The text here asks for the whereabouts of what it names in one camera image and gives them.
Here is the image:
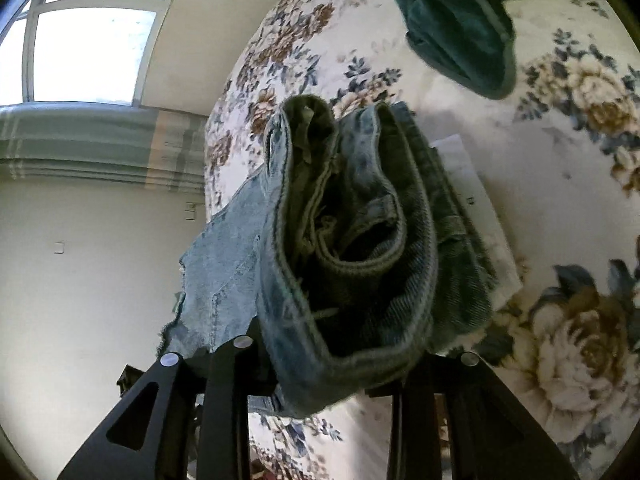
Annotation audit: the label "light blue denim pants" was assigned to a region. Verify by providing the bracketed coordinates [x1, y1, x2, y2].
[159, 95, 499, 418]

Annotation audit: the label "plaid curtain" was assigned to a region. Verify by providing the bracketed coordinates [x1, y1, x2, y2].
[0, 102, 207, 193]

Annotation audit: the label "floral bed blanket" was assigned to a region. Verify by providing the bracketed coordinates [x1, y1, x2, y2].
[202, 0, 640, 480]

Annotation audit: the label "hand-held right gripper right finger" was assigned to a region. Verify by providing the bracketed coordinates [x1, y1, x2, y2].
[364, 351, 567, 480]

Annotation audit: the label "dark green garment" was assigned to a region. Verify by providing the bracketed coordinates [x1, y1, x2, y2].
[315, 0, 591, 101]

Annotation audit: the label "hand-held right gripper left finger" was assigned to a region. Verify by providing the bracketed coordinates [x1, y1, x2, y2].
[56, 319, 279, 480]

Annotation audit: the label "window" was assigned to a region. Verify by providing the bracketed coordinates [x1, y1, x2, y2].
[0, 0, 188, 107]

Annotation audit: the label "white folded cloth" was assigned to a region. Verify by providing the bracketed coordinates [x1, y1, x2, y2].
[431, 135, 523, 311]

